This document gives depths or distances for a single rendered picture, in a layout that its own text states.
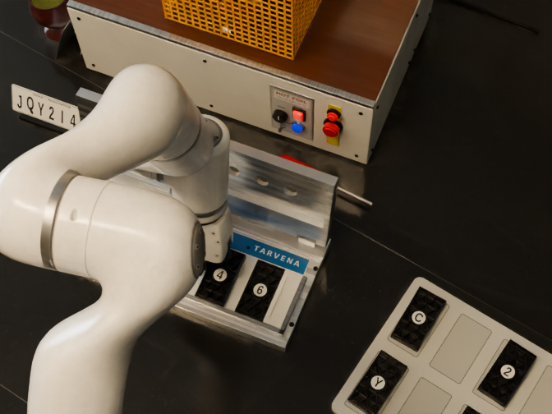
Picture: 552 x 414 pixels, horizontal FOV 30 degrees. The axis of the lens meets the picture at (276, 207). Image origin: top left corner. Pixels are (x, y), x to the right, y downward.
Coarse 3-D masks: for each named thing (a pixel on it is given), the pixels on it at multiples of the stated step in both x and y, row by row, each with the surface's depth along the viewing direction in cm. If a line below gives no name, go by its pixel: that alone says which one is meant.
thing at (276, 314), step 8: (288, 272) 169; (288, 280) 168; (296, 280) 168; (280, 288) 167; (288, 288) 167; (296, 288) 167; (280, 296) 167; (288, 296) 167; (272, 304) 166; (280, 304) 166; (288, 304) 166; (272, 312) 166; (280, 312) 166; (264, 320) 165; (272, 320) 165; (280, 320) 165; (280, 328) 164
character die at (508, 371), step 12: (504, 348) 163; (516, 348) 163; (504, 360) 162; (516, 360) 163; (528, 360) 163; (492, 372) 162; (504, 372) 161; (516, 372) 162; (480, 384) 161; (492, 384) 161; (504, 384) 161; (516, 384) 161; (492, 396) 160; (504, 396) 161
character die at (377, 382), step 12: (384, 360) 163; (396, 360) 163; (372, 372) 163; (384, 372) 163; (396, 372) 162; (360, 384) 162; (372, 384) 161; (384, 384) 161; (360, 396) 161; (372, 396) 161; (384, 396) 161; (360, 408) 160; (372, 408) 160
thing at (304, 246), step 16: (128, 176) 178; (160, 192) 177; (240, 224) 174; (272, 240) 172; (288, 240) 172; (304, 240) 171; (304, 256) 171; (320, 256) 171; (304, 288) 169; (192, 304) 168; (304, 304) 168; (208, 320) 167; (224, 320) 166; (240, 320) 166; (256, 336) 165; (272, 336) 165; (288, 336) 165
